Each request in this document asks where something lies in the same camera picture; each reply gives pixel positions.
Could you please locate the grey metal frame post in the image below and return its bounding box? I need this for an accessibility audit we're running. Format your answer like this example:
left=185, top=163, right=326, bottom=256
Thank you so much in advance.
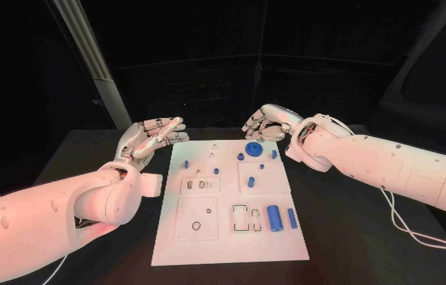
left=24, top=0, right=134, bottom=130

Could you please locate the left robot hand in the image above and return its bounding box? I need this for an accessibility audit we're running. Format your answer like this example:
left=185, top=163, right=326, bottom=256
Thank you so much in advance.
left=114, top=117, right=192, bottom=172

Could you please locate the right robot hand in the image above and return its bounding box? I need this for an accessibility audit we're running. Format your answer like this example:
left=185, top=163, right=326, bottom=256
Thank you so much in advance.
left=241, top=103, right=306, bottom=144

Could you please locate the blue gear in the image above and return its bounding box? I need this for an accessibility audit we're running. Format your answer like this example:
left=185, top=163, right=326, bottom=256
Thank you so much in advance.
left=245, top=141, right=265, bottom=157

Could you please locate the white task board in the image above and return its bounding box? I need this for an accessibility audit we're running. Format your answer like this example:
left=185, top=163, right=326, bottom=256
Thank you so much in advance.
left=152, top=139, right=311, bottom=267

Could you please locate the thick blue cylinder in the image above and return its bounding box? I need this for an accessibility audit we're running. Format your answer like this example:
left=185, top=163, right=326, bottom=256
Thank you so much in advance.
left=267, top=204, right=285, bottom=233

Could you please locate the white cable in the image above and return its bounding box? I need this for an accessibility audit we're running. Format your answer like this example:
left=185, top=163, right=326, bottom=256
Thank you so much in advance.
left=41, top=253, right=70, bottom=285
left=316, top=113, right=357, bottom=136
left=379, top=187, right=446, bottom=250

